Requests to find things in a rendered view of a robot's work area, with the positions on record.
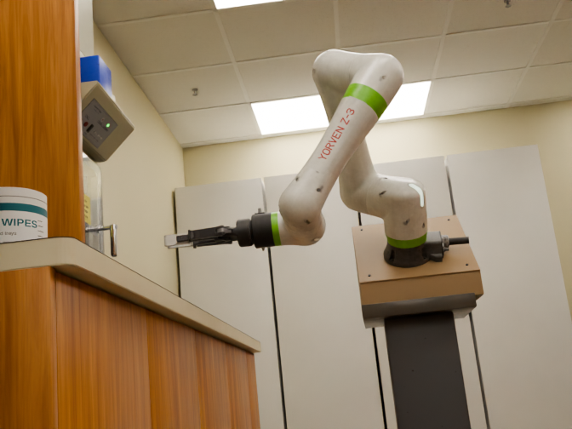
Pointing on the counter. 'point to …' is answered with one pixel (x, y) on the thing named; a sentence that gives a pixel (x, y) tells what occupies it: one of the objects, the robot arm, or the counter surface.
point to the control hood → (91, 89)
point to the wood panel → (42, 108)
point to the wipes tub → (22, 214)
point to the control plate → (94, 111)
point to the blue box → (95, 71)
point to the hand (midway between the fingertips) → (178, 240)
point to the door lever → (111, 237)
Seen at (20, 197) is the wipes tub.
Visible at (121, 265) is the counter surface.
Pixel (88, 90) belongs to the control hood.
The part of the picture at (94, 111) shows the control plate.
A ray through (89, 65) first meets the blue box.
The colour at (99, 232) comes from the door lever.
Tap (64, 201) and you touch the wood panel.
